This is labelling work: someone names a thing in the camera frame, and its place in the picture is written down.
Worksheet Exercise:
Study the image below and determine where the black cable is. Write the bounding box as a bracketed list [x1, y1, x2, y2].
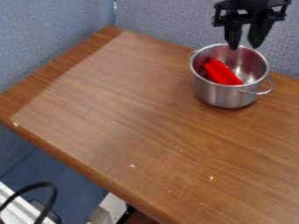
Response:
[0, 181, 58, 224]

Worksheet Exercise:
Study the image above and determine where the white box below table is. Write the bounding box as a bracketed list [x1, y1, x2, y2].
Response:
[0, 182, 54, 224]

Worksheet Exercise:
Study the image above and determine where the white table bracket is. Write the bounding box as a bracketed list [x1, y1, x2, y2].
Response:
[86, 192, 126, 224]

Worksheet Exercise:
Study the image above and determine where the metal pot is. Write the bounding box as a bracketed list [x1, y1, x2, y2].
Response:
[189, 44, 273, 109]

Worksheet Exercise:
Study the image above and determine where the red star-shaped block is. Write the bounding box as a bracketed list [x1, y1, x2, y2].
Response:
[203, 58, 243, 85]

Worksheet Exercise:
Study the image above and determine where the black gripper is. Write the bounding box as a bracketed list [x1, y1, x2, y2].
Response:
[212, 0, 292, 50]

